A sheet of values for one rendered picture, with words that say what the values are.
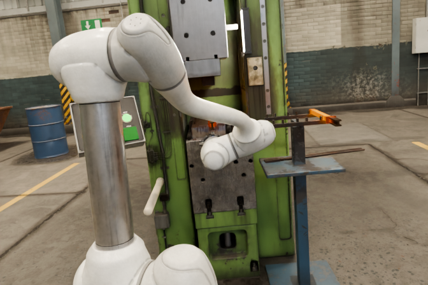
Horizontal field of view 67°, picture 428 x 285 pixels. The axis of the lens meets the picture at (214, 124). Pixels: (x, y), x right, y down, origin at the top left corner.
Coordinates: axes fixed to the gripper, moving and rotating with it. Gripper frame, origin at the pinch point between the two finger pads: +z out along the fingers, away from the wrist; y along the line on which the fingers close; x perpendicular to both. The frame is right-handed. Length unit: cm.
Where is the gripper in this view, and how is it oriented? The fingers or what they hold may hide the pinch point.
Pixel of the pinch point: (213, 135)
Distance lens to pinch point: 154.0
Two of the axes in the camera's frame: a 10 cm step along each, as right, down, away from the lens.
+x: -0.9, -9.8, -1.8
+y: 10.0, -0.9, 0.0
